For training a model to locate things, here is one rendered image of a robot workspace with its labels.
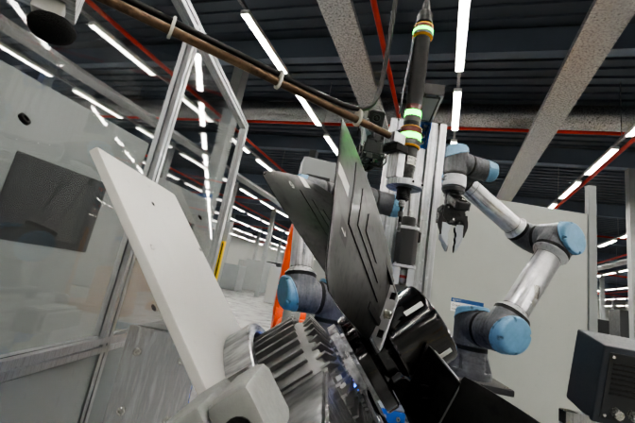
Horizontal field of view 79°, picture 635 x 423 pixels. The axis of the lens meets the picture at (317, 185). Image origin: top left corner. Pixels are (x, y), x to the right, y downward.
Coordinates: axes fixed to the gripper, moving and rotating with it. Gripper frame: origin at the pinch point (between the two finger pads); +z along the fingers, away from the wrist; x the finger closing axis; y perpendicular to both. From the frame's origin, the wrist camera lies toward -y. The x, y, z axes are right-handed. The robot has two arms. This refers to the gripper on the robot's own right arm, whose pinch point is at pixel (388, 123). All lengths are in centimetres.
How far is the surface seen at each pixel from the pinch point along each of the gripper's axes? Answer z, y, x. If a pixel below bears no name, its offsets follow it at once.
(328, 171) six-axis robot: -371, -98, -38
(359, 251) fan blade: 47, 38, 15
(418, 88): 18.5, 0.0, 0.1
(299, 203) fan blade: 18.2, 28.2, 19.5
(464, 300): -146, 35, -105
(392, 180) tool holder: 18.6, 20.5, 3.0
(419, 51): 18.2, -8.6, 0.7
